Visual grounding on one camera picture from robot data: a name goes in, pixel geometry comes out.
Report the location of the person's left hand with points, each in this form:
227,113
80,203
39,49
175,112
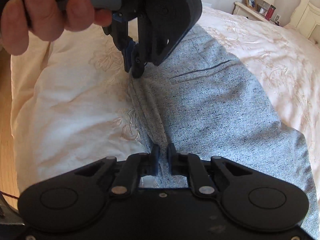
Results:
45,20

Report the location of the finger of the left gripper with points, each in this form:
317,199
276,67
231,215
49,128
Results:
119,31
144,50

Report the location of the left cream nightstand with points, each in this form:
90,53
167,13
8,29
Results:
247,12

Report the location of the cream tufted headboard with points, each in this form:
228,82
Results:
305,20

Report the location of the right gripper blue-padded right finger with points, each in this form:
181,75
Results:
193,169

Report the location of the cream embroidered bedspread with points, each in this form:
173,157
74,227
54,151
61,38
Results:
70,105

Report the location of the red cylindrical bottle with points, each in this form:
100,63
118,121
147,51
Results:
270,12

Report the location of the light blue speckled pants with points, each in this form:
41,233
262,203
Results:
206,102

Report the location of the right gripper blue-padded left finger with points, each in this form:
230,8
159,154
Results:
129,172

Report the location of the wooden photo frame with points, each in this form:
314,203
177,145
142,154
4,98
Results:
252,4

